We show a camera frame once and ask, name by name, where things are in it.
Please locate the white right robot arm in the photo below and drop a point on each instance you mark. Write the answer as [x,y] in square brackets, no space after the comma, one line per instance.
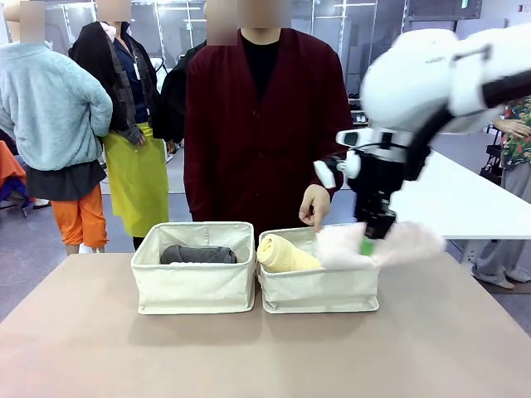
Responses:
[415,79]

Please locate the pale pink towel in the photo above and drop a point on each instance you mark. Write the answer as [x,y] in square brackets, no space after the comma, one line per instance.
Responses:
[340,248]

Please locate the white table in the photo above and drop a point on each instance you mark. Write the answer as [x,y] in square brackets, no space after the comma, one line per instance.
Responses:
[456,199]

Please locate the person in maroon cardigan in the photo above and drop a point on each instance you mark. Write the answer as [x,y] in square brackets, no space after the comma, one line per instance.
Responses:
[265,137]

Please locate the cream fabric basket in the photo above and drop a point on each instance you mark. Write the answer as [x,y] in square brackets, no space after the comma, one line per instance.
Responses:
[195,286]
[319,290]

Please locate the mannequin with yellow skirt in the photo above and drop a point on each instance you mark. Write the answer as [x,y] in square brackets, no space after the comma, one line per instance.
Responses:
[132,166]

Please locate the orange fabric garment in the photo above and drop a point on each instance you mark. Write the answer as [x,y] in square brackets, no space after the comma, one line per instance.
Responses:
[10,170]

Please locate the grey towel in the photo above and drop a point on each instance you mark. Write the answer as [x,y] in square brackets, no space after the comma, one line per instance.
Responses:
[195,253]

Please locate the black utility cart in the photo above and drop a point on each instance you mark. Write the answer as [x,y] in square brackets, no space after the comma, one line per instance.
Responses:
[493,163]

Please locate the person's left hand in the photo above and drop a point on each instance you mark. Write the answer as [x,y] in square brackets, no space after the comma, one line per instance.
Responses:
[317,203]

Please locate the figure in black clothing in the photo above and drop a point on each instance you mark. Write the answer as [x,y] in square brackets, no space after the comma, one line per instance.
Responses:
[174,103]

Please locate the yellow towel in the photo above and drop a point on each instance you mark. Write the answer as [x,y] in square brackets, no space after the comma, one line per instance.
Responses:
[286,257]

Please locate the mannequin in blue fleece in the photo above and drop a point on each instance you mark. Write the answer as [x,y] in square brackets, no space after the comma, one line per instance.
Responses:
[50,108]

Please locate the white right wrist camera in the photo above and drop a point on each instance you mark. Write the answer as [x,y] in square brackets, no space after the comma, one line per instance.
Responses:
[325,174]

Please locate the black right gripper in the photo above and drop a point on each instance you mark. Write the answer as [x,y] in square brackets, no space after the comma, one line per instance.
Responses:
[375,186]

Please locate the wooden shoe rack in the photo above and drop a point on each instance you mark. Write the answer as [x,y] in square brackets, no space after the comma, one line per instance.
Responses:
[357,112]

